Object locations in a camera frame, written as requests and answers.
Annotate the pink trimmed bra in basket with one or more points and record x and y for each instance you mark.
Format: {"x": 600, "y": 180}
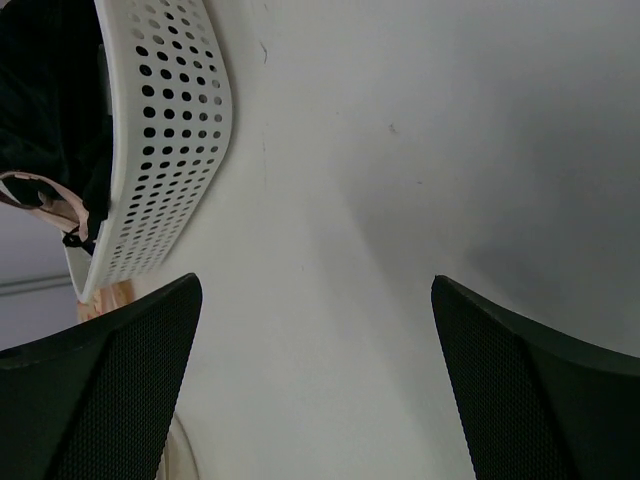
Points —
{"x": 68, "y": 214}

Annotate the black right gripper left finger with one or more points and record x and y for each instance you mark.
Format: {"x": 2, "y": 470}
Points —
{"x": 96, "y": 401}

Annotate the white perforated plastic basket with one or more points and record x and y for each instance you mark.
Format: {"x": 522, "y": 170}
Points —
{"x": 172, "y": 110}

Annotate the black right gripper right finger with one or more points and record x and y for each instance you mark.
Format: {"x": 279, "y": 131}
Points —
{"x": 535, "y": 403}

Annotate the black garment in basket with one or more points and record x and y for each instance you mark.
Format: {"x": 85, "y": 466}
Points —
{"x": 54, "y": 119}

